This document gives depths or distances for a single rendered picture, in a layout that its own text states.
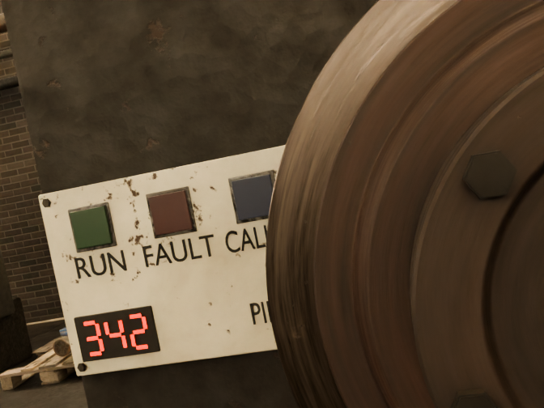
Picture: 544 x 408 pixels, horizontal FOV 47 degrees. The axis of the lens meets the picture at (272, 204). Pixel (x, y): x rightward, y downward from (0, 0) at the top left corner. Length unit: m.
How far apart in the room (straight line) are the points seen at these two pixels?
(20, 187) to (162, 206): 7.19
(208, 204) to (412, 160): 0.25
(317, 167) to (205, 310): 0.22
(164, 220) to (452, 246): 0.32
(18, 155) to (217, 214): 7.21
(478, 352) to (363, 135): 0.15
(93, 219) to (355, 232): 0.29
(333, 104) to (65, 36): 0.32
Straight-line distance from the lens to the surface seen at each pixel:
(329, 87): 0.42
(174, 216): 0.58
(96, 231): 0.61
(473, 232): 0.33
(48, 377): 5.03
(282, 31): 0.58
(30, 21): 0.68
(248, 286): 0.58
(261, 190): 0.56
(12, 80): 7.44
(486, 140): 0.33
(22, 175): 7.74
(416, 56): 0.40
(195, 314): 0.60
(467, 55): 0.39
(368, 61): 0.42
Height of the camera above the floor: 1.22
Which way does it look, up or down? 3 degrees down
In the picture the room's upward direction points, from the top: 11 degrees counter-clockwise
